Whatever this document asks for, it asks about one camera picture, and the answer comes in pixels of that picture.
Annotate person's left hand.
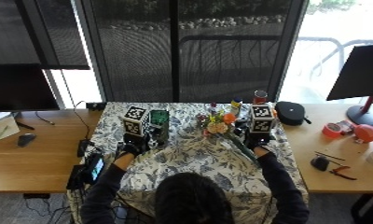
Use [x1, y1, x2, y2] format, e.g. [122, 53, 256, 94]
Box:
[119, 133, 159, 159]

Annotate person's right hand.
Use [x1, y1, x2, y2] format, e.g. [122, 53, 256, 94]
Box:
[235, 125, 276, 151]

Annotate artificial flower bouquet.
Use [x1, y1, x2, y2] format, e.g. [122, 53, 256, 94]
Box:
[196, 111, 262, 165]

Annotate white marker cube right glove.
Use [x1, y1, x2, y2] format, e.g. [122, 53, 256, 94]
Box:
[250, 104, 278, 134]

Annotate white marker cube glove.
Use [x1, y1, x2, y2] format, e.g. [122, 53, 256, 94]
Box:
[122, 105, 151, 138]
[250, 104, 278, 134]

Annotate white marker cube left glove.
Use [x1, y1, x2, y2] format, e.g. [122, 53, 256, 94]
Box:
[122, 105, 151, 138]

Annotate white bottle yellow cap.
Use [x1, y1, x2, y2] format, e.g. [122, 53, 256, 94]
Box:
[231, 97, 244, 118]

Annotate blue floral white tablecloth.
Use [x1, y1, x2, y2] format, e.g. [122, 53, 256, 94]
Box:
[67, 102, 311, 224]

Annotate black zip pouch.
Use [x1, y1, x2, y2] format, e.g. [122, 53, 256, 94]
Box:
[275, 101, 313, 127]

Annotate black device lit screen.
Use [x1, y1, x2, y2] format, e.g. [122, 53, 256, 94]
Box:
[85, 151, 107, 185]

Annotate small black box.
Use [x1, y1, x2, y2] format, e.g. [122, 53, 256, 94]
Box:
[77, 138, 94, 159]

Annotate black power strip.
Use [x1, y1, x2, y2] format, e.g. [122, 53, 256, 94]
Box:
[85, 101, 109, 112]

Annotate small black device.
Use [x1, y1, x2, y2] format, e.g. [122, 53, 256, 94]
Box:
[309, 155, 331, 173]

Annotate orange tape roll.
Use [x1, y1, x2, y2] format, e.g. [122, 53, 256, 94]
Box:
[321, 122, 344, 139]

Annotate flat black box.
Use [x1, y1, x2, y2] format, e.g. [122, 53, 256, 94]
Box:
[66, 164, 89, 191]

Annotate wide dark roller blind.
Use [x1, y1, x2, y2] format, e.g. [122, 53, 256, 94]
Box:
[81, 0, 308, 104]

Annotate thin dark stick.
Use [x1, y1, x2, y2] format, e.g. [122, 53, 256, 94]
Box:
[313, 150, 347, 162]

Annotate red and white packet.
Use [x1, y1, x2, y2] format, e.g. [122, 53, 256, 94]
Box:
[337, 119, 359, 135]

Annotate the person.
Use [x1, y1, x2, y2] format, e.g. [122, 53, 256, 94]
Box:
[79, 146, 312, 224]

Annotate black computer mouse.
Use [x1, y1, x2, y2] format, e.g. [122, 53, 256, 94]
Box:
[17, 133, 38, 148]

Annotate red round ball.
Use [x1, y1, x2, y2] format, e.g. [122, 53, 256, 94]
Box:
[353, 123, 373, 144]

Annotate black marker pen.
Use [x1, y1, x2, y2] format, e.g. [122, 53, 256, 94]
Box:
[14, 120, 37, 131]

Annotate black monitor red stand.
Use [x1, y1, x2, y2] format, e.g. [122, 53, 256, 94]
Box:
[327, 43, 373, 133]

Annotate white paper pad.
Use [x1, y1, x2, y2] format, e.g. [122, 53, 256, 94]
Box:
[0, 114, 22, 145]

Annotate dark chair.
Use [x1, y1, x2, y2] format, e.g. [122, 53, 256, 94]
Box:
[351, 192, 373, 224]

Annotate thin black cable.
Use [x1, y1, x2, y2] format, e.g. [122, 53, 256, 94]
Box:
[34, 110, 57, 126]

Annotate red handled pliers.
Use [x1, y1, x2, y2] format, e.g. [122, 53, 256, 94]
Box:
[328, 165, 360, 182]

